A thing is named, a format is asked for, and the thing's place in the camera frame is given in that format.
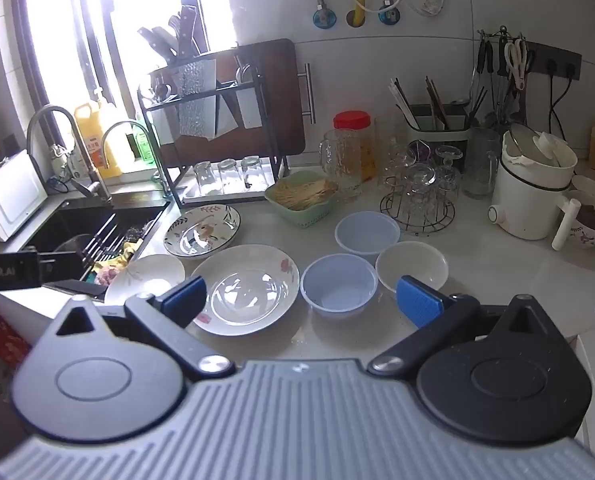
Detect leaf-pattern floral plate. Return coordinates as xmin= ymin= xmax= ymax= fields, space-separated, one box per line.
xmin=164 ymin=204 xmax=241 ymax=259

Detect yellow cloth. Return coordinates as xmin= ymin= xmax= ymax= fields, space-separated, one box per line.
xmin=102 ymin=242 xmax=143 ymax=272

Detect floral print mug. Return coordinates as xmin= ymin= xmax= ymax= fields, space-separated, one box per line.
xmin=562 ymin=190 xmax=595 ymax=250

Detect large inverted glass cup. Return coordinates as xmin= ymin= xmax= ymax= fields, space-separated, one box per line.
xmin=397 ymin=162 xmax=438 ymax=221

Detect pale green cup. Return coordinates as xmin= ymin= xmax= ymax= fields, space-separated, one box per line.
xmin=571 ymin=175 xmax=595 ymax=203

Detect steel bar handle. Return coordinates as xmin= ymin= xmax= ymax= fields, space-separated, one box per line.
xmin=302 ymin=62 xmax=318 ymax=125

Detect small white plate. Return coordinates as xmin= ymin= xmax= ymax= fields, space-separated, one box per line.
xmin=104 ymin=254 xmax=186 ymax=307

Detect white bowl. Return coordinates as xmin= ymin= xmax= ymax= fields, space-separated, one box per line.
xmin=375 ymin=241 xmax=449 ymax=295

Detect black power cable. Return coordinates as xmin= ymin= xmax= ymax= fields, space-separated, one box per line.
xmin=547 ymin=77 xmax=578 ymax=133

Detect textured glass mug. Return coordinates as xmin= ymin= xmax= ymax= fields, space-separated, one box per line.
xmin=319 ymin=129 xmax=362 ymax=200

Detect black wall power strip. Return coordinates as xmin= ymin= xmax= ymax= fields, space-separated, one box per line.
xmin=522 ymin=42 xmax=583 ymax=81

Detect green bottle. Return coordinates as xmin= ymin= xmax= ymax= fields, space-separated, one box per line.
xmin=127 ymin=122 xmax=153 ymax=163

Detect pale blue plastic bowl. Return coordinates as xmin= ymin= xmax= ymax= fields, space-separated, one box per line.
xmin=334 ymin=211 xmax=401 ymax=267
xmin=300 ymin=254 xmax=379 ymax=319

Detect textured clear board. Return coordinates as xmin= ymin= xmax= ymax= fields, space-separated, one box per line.
xmin=174 ymin=57 xmax=218 ymax=141

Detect black roll-up sink rack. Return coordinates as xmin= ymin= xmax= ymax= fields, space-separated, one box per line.
xmin=80 ymin=212 xmax=148 ymax=267

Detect stemmed glass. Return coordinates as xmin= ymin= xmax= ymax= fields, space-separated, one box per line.
xmin=435 ymin=145 xmax=463 ymax=201

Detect black metal dish rack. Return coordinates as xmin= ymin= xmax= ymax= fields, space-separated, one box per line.
xmin=137 ymin=60 xmax=290 ymax=211

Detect white chopsticks bunch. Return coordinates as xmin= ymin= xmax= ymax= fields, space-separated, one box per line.
xmin=388 ymin=77 xmax=421 ymax=131

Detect black-handled knife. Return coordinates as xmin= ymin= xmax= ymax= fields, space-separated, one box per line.
xmin=137 ymin=26 xmax=170 ymax=61
xmin=177 ymin=5 xmax=199 ymax=56
xmin=167 ymin=15 xmax=183 ymax=56

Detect large white pink-flower plate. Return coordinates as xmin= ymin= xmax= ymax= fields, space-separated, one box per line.
xmin=191 ymin=244 xmax=301 ymax=337

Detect brown cutting board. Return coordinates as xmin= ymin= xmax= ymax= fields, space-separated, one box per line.
xmin=172 ymin=38 xmax=305 ymax=168

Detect round wire cup rack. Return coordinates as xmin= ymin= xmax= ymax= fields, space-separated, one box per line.
xmin=380 ymin=187 xmax=456 ymax=237

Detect grey pull-down faucet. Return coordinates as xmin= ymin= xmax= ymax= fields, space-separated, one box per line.
xmin=26 ymin=105 xmax=113 ymax=201

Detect brown chopsticks bunch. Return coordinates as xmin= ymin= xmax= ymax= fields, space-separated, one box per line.
xmin=425 ymin=76 xmax=451 ymax=131

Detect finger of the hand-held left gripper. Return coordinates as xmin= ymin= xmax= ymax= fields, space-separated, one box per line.
xmin=42 ymin=280 xmax=107 ymax=300

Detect white-handled scissors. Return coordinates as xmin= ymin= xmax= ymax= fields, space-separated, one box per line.
xmin=505 ymin=40 xmax=528 ymax=92

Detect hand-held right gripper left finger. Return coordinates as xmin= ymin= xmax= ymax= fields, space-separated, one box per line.
xmin=52 ymin=276 xmax=235 ymax=381

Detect dried noodles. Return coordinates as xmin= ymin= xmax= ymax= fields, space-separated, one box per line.
xmin=274 ymin=176 xmax=338 ymax=211

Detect small drinking glass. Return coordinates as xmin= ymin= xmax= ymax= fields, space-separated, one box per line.
xmin=217 ymin=158 xmax=244 ymax=195
xmin=193 ymin=161 xmax=219 ymax=197
xmin=240 ymin=156 xmax=269 ymax=192

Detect white electric cooking pot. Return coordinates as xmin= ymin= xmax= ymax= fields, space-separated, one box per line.
xmin=488 ymin=130 xmax=583 ymax=251

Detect white drip tray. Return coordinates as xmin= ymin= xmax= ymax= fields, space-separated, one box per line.
xmin=182 ymin=180 xmax=278 ymax=207

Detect yellow detergent bottle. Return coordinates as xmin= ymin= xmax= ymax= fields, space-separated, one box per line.
xmin=73 ymin=89 xmax=123 ymax=180

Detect white countertop appliance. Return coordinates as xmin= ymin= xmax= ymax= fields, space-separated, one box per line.
xmin=0 ymin=149 xmax=49 ymax=242

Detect black kitchen sink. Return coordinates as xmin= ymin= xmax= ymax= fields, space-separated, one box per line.
xmin=20 ymin=199 xmax=170 ymax=281

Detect green chopstick holder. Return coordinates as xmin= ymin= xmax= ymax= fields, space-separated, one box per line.
xmin=402 ymin=102 xmax=473 ymax=146

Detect red-lid plastic jar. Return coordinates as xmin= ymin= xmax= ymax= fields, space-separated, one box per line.
xmin=333 ymin=111 xmax=378 ymax=183

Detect window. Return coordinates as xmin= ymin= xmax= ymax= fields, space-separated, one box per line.
xmin=7 ymin=0 xmax=238 ymax=171

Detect curved steel faucet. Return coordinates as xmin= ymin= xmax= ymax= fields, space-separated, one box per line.
xmin=100 ymin=120 xmax=150 ymax=176

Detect green plastic basket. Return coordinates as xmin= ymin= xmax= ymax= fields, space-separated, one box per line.
xmin=264 ymin=170 xmax=340 ymax=229

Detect black hanging utensils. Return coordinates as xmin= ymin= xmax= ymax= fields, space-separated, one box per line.
xmin=470 ymin=37 xmax=497 ymax=111

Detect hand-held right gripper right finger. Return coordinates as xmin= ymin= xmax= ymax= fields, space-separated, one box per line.
xmin=367 ymin=275 xmax=558 ymax=378

